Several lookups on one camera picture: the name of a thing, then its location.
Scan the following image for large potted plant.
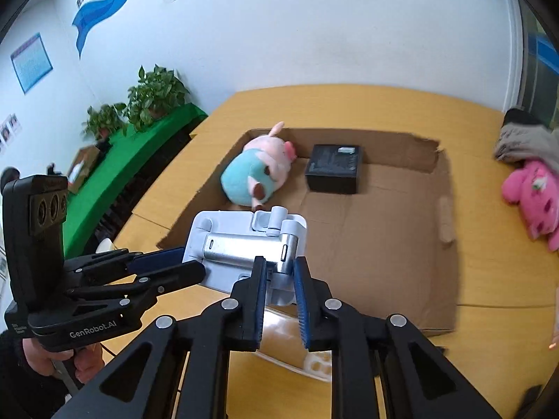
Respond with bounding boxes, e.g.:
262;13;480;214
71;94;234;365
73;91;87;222
126;65;190;132

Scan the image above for small cardboard box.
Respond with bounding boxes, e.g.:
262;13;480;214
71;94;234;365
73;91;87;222
66;145;102;195

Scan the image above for pink plush toy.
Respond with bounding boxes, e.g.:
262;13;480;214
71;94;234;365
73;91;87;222
501;161;559;251

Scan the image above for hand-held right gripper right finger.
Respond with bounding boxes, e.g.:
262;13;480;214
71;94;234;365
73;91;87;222
292;257;503;419

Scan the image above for large cardboard box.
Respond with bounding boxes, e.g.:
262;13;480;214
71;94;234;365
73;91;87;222
131;127;459;337

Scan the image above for glass door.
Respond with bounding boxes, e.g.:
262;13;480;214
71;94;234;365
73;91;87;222
502;0;559;127

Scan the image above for white foldable phone stand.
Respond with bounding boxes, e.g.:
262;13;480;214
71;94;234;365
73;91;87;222
182;205;308;307

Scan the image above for black rectangular box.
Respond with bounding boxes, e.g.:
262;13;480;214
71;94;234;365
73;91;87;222
304;143;364;195

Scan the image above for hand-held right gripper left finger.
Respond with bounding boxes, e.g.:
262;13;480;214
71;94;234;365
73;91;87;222
52;255;268;419

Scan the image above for small potted plant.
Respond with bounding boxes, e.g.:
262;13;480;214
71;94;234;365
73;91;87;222
82;102;128;141

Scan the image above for dark cloth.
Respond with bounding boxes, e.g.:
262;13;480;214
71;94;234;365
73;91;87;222
502;107;544;128

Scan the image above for wall photos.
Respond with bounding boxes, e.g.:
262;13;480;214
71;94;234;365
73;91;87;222
0;113;22;153

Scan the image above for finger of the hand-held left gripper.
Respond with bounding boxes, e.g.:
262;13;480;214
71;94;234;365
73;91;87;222
65;247;188;286
65;260;207;315

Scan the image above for blue framed wall poster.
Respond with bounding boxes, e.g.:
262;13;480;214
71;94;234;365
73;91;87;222
9;32;54;95

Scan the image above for clear plastic item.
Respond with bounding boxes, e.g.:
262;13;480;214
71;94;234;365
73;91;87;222
255;306;335;382

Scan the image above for pig plush toy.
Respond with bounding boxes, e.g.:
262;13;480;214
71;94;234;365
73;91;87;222
219;122;298;210

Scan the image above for blue ribbon wall decal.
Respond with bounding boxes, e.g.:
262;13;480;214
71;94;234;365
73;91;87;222
72;0;151;59

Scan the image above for person's left hand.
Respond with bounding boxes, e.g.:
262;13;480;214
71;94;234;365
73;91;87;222
24;343;106;378

